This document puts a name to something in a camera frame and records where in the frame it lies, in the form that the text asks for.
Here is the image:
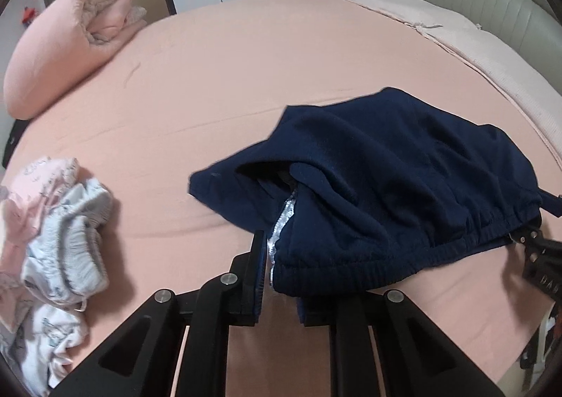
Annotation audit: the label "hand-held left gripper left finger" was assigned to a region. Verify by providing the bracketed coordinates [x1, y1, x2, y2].
[44, 230, 270, 397]

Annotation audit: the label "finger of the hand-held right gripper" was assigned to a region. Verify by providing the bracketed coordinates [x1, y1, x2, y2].
[509, 223, 562, 292]

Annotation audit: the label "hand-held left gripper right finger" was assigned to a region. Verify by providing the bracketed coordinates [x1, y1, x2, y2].
[299, 288, 505, 397]

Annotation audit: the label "navy pants with silver stripes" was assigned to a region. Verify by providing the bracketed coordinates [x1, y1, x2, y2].
[188, 86, 562, 324]

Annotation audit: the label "bed with pink sheet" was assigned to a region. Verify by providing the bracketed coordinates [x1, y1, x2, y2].
[0, 0, 558, 397]

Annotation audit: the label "white printed garment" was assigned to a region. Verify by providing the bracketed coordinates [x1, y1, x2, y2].
[0, 302, 91, 390]

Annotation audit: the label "pink printed garment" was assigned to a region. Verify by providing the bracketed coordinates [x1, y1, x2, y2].
[0, 155, 80, 332]

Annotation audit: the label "black object beside bed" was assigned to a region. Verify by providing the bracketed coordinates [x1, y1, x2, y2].
[0, 119, 28, 170]

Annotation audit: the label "rolled pink duvet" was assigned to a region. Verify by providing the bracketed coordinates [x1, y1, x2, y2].
[4, 0, 148, 120]

